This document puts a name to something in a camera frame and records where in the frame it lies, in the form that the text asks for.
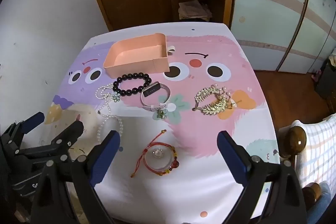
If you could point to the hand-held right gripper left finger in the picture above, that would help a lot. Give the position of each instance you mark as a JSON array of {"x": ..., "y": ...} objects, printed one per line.
[{"x": 105, "y": 158}]

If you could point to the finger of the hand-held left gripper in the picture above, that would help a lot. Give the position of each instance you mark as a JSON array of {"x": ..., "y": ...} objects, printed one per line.
[
  {"x": 71, "y": 133},
  {"x": 32, "y": 120}
]

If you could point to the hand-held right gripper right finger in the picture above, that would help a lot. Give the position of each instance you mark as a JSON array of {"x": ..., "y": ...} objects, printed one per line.
[{"x": 233, "y": 158}]

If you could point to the gold hair comb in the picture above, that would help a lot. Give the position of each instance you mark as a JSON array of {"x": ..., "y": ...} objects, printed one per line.
[{"x": 215, "y": 106}]

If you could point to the green flower hair clip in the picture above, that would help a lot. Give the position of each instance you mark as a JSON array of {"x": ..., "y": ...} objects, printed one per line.
[{"x": 160, "y": 114}]

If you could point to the pink jewelry tray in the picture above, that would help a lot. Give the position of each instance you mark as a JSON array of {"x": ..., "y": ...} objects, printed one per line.
[{"x": 131, "y": 69}]

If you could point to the cartoon printed tablecloth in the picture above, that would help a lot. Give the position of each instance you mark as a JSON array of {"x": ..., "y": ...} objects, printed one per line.
[{"x": 210, "y": 134}]

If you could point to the clear glass bangle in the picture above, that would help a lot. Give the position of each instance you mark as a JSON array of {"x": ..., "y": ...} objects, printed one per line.
[{"x": 147, "y": 159}]

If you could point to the green flower pendant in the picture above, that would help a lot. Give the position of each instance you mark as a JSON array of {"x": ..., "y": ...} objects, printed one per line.
[{"x": 116, "y": 97}]

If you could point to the wooden chair knob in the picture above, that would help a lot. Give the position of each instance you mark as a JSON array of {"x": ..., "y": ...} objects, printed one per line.
[
  {"x": 311, "y": 193},
  {"x": 296, "y": 140}
]

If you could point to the person's jeans leg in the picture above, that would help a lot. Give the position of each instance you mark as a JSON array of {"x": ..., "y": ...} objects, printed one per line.
[{"x": 321, "y": 205}]

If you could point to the dark bin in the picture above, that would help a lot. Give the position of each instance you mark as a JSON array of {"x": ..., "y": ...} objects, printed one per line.
[{"x": 326, "y": 79}]

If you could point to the pale blue wardrobe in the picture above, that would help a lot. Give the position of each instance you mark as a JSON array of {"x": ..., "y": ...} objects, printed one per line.
[{"x": 275, "y": 16}]

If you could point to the folded cloths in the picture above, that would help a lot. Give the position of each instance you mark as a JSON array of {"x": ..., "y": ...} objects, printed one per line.
[{"x": 194, "y": 11}]

